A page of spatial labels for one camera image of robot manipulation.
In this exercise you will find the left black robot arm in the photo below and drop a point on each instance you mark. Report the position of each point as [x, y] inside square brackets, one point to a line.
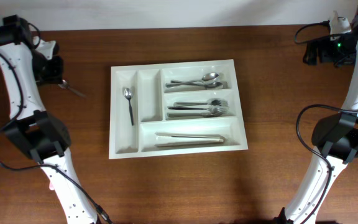
[26, 62]

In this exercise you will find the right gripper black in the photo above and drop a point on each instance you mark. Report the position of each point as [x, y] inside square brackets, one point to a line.
[325, 55]

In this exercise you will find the steel spoon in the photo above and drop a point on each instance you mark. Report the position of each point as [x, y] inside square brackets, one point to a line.
[215, 85]
[207, 79]

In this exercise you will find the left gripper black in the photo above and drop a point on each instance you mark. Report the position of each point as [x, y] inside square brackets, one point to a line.
[57, 76]

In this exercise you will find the white plastic cutlery tray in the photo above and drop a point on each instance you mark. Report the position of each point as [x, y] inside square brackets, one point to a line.
[150, 102]

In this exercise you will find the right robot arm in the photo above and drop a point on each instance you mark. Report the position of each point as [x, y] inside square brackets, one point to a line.
[334, 138]

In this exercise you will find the small steel teaspoon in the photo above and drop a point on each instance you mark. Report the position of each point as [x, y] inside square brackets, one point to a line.
[66, 86]
[128, 94]

